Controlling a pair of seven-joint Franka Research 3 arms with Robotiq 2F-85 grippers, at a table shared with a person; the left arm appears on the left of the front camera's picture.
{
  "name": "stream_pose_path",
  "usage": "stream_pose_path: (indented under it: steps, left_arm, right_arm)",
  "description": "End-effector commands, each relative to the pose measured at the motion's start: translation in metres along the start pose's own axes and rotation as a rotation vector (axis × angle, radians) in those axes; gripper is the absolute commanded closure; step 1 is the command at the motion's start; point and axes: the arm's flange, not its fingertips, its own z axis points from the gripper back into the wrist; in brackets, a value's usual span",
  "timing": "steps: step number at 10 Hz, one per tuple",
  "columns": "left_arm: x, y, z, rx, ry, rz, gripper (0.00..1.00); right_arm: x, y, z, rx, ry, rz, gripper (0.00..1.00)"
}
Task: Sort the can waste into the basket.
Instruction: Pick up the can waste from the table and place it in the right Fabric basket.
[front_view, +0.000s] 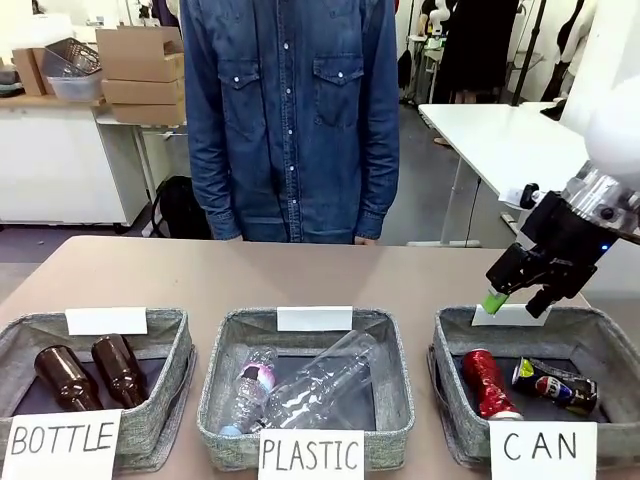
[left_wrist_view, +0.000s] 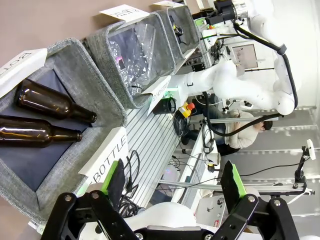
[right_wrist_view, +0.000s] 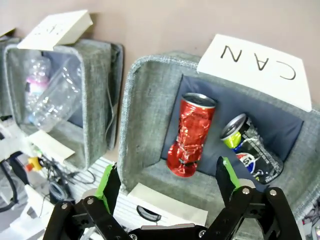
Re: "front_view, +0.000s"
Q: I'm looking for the black backpack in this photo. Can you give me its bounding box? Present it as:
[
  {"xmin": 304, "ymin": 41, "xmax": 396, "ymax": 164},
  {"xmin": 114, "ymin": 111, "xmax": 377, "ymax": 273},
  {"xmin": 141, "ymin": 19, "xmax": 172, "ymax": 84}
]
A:
[{"xmin": 148, "ymin": 174, "xmax": 214, "ymax": 241}]

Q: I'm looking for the flat cardboard box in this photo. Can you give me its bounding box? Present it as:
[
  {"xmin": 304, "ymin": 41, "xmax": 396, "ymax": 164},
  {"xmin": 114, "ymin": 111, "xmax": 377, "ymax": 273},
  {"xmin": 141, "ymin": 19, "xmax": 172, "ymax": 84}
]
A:
[
  {"xmin": 110, "ymin": 97, "xmax": 189, "ymax": 125},
  {"xmin": 100, "ymin": 74, "xmax": 187, "ymax": 105}
]

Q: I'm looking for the background person in black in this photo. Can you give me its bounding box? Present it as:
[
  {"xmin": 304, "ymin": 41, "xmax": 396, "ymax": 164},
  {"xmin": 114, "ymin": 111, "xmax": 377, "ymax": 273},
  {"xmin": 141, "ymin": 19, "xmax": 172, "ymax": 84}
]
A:
[{"xmin": 432, "ymin": 0, "xmax": 519, "ymax": 105}]

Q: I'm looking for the brown glass bottle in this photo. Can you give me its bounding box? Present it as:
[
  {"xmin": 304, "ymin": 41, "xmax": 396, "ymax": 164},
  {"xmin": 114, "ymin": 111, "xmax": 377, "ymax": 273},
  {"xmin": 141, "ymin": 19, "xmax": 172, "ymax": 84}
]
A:
[
  {"xmin": 33, "ymin": 345, "xmax": 105, "ymax": 413},
  {"xmin": 90, "ymin": 333, "xmax": 150, "ymax": 409}
]

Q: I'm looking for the grey fabric basket bottle sign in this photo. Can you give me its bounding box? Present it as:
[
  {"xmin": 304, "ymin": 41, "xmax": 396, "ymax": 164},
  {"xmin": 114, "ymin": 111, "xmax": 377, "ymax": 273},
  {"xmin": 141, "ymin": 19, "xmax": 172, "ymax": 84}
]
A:
[{"xmin": 0, "ymin": 305, "xmax": 197, "ymax": 475}]

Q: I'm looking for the crushed blue Pepsi can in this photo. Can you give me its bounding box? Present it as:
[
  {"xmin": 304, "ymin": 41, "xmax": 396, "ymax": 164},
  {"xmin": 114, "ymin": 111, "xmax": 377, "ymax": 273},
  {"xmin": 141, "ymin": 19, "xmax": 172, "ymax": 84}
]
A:
[{"xmin": 510, "ymin": 355, "xmax": 600, "ymax": 417}]

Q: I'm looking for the paper sign PLASTIC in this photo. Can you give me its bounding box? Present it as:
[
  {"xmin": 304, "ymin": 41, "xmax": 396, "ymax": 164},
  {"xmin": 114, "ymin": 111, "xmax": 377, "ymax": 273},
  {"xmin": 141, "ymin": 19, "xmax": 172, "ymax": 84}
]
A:
[{"xmin": 257, "ymin": 427, "xmax": 366, "ymax": 480}]

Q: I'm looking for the white cabinet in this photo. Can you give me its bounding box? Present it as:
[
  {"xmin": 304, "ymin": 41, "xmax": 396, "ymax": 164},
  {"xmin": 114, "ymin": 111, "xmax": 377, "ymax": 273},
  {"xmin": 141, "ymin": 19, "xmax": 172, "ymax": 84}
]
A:
[{"xmin": 0, "ymin": 97, "xmax": 154, "ymax": 227}]

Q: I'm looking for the open cardboard box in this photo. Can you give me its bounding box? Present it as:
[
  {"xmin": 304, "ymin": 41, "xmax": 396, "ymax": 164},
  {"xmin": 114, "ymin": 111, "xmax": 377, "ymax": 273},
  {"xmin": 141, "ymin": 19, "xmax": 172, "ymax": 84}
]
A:
[{"xmin": 94, "ymin": 25, "xmax": 186, "ymax": 82}]

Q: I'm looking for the paper sign CAN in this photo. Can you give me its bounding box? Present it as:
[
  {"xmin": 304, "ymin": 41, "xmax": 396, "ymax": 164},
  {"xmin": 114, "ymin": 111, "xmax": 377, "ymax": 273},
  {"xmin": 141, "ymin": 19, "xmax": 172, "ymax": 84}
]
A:
[{"xmin": 488, "ymin": 420, "xmax": 599, "ymax": 480}]

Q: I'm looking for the person's right forearm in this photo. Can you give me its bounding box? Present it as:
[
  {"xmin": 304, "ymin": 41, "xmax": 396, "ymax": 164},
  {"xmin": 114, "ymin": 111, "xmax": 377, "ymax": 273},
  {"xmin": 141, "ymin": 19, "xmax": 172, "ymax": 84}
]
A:
[{"xmin": 188, "ymin": 124, "xmax": 242, "ymax": 241}]

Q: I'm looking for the paper sign BOTTLE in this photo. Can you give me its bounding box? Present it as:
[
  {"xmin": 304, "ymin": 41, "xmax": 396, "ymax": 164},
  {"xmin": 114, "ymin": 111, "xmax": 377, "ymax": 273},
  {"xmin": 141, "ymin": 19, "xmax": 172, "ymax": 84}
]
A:
[{"xmin": 0, "ymin": 406, "xmax": 122, "ymax": 480}]

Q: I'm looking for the person in denim shirt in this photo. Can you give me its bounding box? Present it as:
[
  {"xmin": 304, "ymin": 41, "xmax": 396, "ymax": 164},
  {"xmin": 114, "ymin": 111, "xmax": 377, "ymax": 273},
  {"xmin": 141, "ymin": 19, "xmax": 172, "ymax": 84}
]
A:
[{"xmin": 178, "ymin": 0, "xmax": 402, "ymax": 246}]

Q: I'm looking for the grey fabric basket can sign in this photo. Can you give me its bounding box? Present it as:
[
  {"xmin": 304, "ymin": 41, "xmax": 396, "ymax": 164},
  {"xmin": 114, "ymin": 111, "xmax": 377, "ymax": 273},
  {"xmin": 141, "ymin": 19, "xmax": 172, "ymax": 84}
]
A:
[{"xmin": 426, "ymin": 303, "xmax": 640, "ymax": 469}]

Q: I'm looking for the large clear plastic bottle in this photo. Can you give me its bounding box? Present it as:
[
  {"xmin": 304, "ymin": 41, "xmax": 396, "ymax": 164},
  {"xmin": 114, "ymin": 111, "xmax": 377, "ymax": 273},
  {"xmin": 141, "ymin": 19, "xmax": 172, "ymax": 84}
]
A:
[{"xmin": 252, "ymin": 329, "xmax": 385, "ymax": 432}]

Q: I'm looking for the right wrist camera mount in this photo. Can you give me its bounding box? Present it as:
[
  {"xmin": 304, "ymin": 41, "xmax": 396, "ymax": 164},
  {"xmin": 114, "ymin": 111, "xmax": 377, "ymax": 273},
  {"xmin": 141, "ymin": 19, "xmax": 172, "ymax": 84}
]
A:
[{"xmin": 498, "ymin": 182, "xmax": 546, "ymax": 212}]

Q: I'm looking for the white desk under boxes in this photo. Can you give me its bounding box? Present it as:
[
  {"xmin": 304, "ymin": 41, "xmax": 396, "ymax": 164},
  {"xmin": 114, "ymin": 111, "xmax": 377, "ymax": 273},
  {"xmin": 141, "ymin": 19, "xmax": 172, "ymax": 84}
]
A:
[{"xmin": 94, "ymin": 110, "xmax": 191, "ymax": 201}]

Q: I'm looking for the white background table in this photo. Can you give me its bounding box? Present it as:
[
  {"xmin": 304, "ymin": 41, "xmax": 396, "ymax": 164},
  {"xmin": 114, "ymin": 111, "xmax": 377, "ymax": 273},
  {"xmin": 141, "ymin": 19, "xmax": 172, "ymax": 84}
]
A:
[{"xmin": 417, "ymin": 101, "xmax": 594, "ymax": 249}]

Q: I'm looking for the small plastic bottle blue cap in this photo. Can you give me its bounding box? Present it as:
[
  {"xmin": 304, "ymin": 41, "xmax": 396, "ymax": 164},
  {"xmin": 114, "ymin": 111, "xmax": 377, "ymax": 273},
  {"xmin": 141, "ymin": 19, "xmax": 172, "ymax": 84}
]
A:
[{"xmin": 218, "ymin": 347, "xmax": 280, "ymax": 436}]

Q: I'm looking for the red drink can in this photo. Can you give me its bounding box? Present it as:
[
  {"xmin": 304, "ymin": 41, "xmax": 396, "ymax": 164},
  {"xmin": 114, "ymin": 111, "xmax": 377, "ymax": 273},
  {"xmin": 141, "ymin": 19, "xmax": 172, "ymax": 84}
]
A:
[{"xmin": 460, "ymin": 348, "xmax": 526, "ymax": 422}]

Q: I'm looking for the clear plastic bin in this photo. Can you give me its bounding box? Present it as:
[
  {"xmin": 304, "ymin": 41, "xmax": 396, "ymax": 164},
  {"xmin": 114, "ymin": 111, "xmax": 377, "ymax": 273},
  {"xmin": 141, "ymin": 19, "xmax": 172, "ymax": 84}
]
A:
[{"xmin": 46, "ymin": 69, "xmax": 107, "ymax": 103}]

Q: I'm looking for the small cardboard box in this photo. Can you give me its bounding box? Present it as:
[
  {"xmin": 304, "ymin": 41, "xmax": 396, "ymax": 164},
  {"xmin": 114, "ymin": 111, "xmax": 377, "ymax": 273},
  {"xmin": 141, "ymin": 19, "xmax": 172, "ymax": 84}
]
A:
[{"xmin": 10, "ymin": 46, "xmax": 57, "ymax": 97}]

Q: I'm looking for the black tripod stand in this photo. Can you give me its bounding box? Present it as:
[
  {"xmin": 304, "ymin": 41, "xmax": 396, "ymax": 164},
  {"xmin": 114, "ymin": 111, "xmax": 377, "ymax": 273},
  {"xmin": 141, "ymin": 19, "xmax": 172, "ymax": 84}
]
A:
[{"xmin": 509, "ymin": 0, "xmax": 551, "ymax": 106}]

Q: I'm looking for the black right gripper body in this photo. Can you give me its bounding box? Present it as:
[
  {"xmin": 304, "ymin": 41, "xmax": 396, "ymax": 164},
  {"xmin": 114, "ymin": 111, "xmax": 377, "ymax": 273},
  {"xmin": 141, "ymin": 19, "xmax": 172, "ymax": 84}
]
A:
[{"xmin": 518, "ymin": 191, "xmax": 610, "ymax": 304}]

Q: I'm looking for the blank white card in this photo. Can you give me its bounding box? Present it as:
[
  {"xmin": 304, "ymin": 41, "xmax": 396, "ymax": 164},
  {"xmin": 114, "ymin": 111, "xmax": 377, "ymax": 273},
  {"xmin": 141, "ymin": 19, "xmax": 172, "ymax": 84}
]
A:
[
  {"xmin": 275, "ymin": 305, "xmax": 354, "ymax": 333},
  {"xmin": 64, "ymin": 306, "xmax": 149, "ymax": 337},
  {"xmin": 470, "ymin": 302, "xmax": 552, "ymax": 328}
]

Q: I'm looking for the black mesh basket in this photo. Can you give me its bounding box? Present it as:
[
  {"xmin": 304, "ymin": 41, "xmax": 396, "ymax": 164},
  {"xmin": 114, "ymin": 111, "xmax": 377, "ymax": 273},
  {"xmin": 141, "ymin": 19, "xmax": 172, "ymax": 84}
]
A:
[{"xmin": 39, "ymin": 36, "xmax": 104, "ymax": 78}]

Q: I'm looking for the grey fabric basket plastic sign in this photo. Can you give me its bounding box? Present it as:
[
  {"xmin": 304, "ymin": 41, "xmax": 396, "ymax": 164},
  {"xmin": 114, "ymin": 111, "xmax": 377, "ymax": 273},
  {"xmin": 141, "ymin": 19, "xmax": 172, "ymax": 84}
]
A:
[{"xmin": 196, "ymin": 305, "xmax": 417, "ymax": 472}]

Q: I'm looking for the person's left forearm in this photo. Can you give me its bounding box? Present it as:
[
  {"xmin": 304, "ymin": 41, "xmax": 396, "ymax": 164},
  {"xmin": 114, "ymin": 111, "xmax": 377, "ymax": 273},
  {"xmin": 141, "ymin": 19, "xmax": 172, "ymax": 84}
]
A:
[{"xmin": 352, "ymin": 124, "xmax": 401, "ymax": 240}]

